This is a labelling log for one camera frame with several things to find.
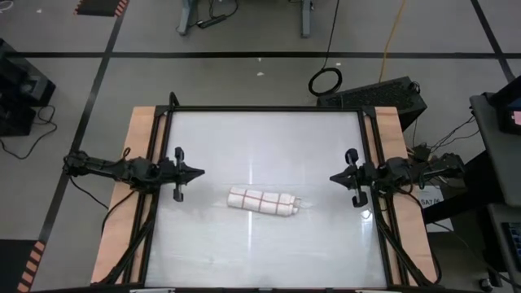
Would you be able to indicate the black power strip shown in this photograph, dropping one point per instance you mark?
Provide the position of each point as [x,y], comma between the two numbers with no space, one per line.
[211,21]

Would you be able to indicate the black table frame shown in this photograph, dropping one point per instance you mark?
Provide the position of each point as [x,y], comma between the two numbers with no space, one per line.
[264,108]

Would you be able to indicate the black desk monitor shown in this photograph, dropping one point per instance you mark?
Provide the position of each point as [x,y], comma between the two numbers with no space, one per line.
[509,106]

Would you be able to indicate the black computer tower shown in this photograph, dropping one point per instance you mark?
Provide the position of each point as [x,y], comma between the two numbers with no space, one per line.
[374,95]

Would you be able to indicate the black bracket post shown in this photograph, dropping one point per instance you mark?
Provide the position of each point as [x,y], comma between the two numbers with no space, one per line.
[173,101]

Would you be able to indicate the black equipment stack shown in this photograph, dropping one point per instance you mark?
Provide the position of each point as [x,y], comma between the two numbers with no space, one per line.
[20,89]

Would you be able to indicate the wooden table side board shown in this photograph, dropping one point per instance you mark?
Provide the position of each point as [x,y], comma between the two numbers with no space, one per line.
[390,130]
[138,130]

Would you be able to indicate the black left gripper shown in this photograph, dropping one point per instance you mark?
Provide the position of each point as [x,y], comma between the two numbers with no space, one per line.
[177,175]

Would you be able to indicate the white paper label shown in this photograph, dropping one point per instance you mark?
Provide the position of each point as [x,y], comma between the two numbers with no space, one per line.
[431,201]

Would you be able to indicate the gray laptop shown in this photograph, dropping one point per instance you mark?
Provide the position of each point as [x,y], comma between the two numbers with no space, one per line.
[515,244]

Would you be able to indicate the gray desk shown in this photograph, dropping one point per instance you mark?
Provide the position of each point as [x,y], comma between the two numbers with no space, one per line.
[496,163]
[496,244]

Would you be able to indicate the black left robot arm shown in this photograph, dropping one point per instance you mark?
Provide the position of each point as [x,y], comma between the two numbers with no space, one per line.
[110,167]

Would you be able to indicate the gray desk leg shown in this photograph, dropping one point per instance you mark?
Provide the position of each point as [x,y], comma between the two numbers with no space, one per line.
[305,18]
[186,16]

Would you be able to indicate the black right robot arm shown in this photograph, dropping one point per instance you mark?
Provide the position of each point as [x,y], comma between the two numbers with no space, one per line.
[423,169]

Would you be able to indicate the white red-checked towel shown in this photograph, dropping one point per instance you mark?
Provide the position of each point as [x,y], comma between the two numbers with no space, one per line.
[260,201]

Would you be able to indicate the black hazard-striped floor mat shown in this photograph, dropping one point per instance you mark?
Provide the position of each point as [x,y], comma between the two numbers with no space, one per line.
[12,268]
[97,7]

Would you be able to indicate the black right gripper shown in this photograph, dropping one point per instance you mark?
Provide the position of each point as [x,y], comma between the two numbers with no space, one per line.
[360,179]

